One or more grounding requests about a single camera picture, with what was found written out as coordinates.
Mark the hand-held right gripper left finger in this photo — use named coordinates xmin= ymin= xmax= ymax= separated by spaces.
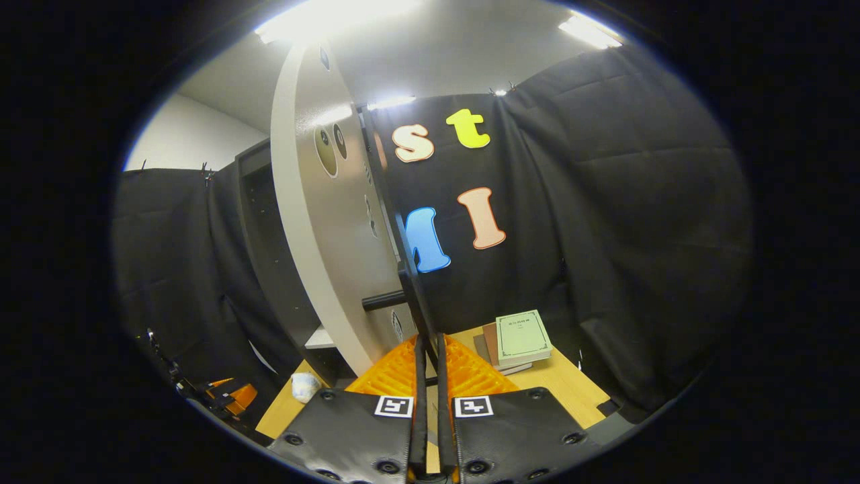
xmin=267 ymin=334 xmax=429 ymax=484

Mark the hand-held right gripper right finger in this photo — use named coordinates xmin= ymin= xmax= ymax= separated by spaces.
xmin=437 ymin=333 xmax=602 ymax=484

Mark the black door handle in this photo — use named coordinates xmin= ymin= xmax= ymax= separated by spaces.
xmin=361 ymin=208 xmax=441 ymax=391

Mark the grey cabinet door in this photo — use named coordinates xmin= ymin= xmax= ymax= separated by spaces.
xmin=271 ymin=40 xmax=437 ymax=377

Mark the white crumpled cloth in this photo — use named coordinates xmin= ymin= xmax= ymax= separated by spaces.
xmin=290 ymin=372 xmax=322 ymax=404

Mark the brown book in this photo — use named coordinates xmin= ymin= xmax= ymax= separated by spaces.
xmin=482 ymin=323 xmax=531 ymax=372

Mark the pale green book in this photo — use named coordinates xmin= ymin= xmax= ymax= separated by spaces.
xmin=495 ymin=309 xmax=554 ymax=368

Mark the black backdrop cloth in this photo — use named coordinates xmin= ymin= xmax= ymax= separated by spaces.
xmin=111 ymin=47 xmax=753 ymax=431

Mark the ceiling light panel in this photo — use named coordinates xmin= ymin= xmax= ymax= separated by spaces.
xmin=254 ymin=0 xmax=424 ymax=44
xmin=558 ymin=12 xmax=624 ymax=50

